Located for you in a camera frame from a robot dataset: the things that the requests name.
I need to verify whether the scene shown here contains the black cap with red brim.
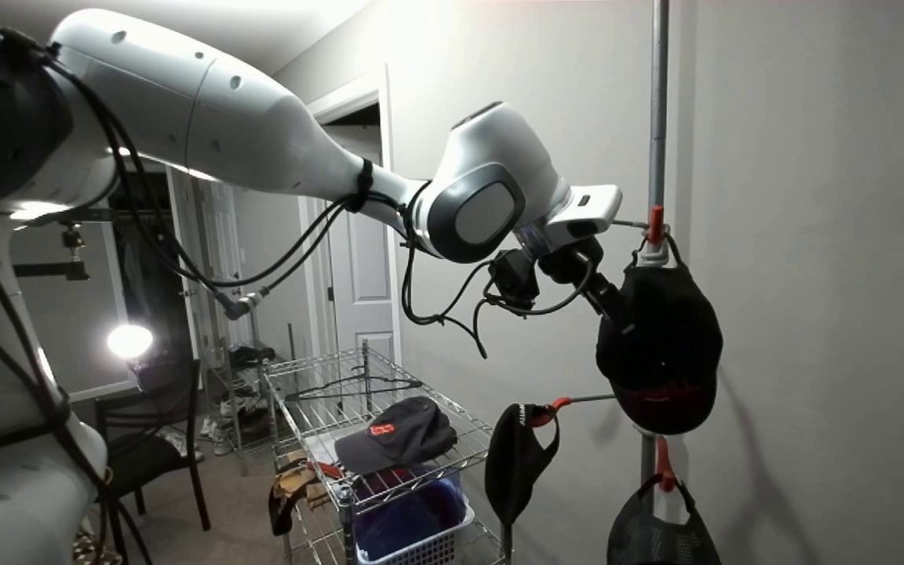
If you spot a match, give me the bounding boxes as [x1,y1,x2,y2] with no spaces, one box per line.
[596,234,724,436]

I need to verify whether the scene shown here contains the metal hat rack pole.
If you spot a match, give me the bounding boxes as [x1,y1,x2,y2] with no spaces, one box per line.
[550,0,677,565]

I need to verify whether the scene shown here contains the plain black cap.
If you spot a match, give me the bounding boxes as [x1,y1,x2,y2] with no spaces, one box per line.
[485,403,562,527]

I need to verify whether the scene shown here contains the white panel door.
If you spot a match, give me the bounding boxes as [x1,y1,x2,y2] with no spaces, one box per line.
[325,124,403,363]

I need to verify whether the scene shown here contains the black cap with red logo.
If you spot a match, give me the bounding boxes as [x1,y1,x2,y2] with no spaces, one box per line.
[334,395,459,476]

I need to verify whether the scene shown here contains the black clothes hanger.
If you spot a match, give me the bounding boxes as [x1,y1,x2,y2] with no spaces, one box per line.
[282,364,426,403]

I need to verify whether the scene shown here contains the black mesh cap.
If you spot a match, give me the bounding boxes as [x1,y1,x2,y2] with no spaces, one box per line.
[607,474,722,565]

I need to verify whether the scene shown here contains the white laundry basket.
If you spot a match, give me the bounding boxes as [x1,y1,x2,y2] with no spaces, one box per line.
[348,466,476,565]

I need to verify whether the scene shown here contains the tan work gloves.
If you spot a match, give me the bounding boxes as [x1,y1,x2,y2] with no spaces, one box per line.
[267,450,344,538]

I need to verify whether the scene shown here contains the shoe rack with shoes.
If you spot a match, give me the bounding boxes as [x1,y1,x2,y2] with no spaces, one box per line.
[199,342,282,457]

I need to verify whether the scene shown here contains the bright lamp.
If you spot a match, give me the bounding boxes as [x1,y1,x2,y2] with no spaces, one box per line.
[105,323,156,362]

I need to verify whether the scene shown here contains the black wooden chair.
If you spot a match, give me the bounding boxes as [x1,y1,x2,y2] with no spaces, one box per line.
[94,359,213,565]

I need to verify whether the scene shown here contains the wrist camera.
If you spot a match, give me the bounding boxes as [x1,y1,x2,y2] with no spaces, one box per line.
[488,250,541,309]

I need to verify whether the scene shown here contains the chrome wire shelf rack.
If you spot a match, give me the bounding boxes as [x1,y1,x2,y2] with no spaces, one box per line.
[263,343,512,565]

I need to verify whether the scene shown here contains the camera on mount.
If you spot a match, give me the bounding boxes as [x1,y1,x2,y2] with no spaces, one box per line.
[13,222,93,283]

